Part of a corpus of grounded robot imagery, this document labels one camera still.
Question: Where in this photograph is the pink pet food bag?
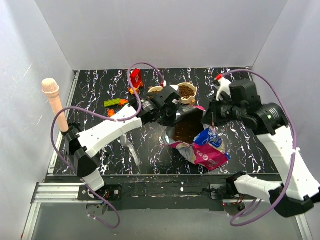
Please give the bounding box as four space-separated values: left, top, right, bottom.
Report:
163 105 231 171

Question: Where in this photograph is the black microphone tripod stand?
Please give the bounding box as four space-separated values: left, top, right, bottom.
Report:
61 121 83 137

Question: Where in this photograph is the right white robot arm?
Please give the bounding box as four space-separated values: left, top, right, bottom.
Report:
201 74 320 218

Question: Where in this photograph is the pink microphone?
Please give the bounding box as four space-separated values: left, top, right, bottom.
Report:
41 78 69 133

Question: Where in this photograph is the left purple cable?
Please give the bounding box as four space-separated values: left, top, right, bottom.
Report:
50 62 167 229

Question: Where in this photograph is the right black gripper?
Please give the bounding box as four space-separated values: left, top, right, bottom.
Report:
199 95 245 127

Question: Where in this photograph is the green toy brick plate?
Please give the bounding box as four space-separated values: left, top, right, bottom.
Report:
103 98 123 108

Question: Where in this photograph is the orange curved toy track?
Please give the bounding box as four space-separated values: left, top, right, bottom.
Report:
106 98 129 117

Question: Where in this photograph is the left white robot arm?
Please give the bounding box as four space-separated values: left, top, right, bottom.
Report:
65 85 181 200

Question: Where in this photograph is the aluminium frame rail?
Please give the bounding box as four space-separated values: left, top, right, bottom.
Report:
20 70 83 240

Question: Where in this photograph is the red toy block car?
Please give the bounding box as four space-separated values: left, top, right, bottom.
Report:
129 68 144 95

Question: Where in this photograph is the clear plastic scoop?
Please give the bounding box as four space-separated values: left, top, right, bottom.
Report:
119 134 142 167

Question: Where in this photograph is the cream double pet bowl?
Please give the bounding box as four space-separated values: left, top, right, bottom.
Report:
146 82 198 105

